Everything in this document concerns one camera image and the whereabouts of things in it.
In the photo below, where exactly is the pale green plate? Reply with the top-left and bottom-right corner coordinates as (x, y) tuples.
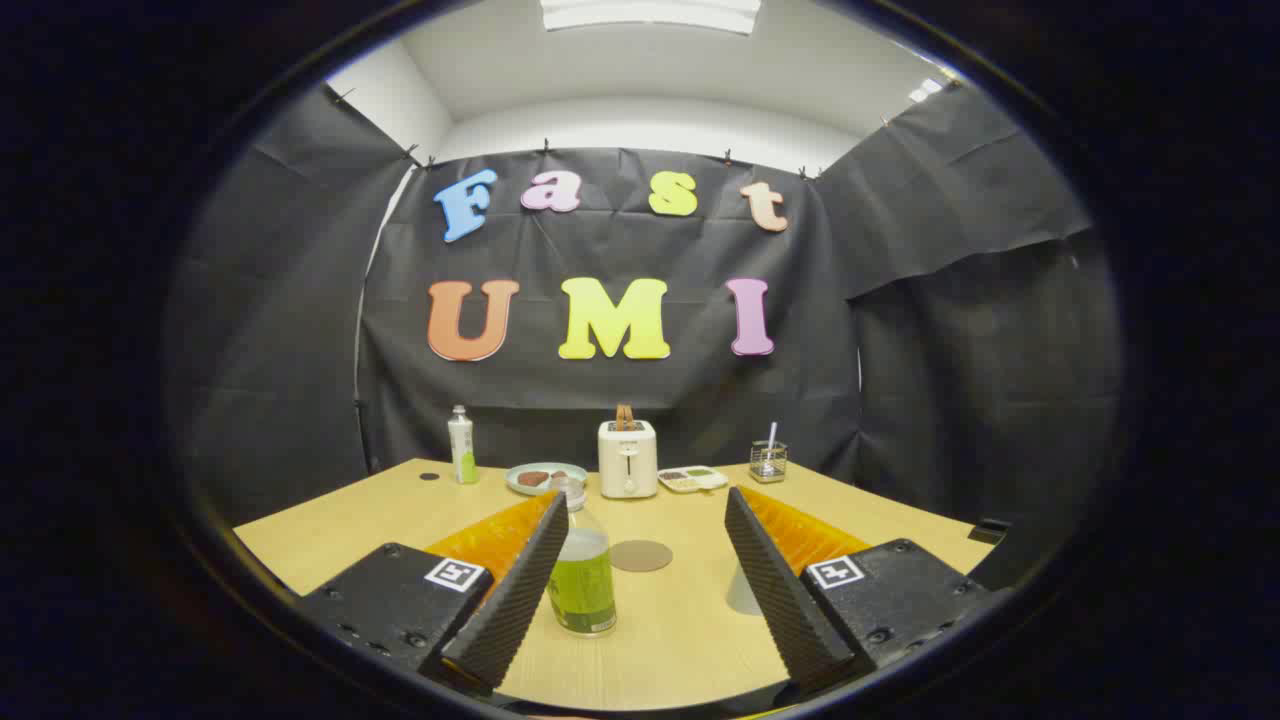
(506, 462), (589, 497)

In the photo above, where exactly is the white capped drink bottle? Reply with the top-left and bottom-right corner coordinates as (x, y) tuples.
(447, 405), (480, 485)

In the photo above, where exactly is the round brown coaster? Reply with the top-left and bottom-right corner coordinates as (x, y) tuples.
(610, 540), (674, 573)

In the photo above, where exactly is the white divided snack tray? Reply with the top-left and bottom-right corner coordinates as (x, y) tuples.
(657, 465), (729, 494)

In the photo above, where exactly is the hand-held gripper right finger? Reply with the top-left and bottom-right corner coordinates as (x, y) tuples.
(724, 486), (991, 696)

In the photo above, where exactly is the white toaster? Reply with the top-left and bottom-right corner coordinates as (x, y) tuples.
(598, 420), (659, 500)

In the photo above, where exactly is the green label juice bottle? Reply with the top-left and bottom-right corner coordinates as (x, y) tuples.
(545, 477), (618, 638)

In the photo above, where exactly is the wooden table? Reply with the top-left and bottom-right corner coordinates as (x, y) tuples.
(232, 458), (999, 713)

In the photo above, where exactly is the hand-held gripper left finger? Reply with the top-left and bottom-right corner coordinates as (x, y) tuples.
(298, 490), (571, 693)

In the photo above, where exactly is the white cup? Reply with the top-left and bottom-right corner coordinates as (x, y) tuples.
(727, 560), (767, 616)

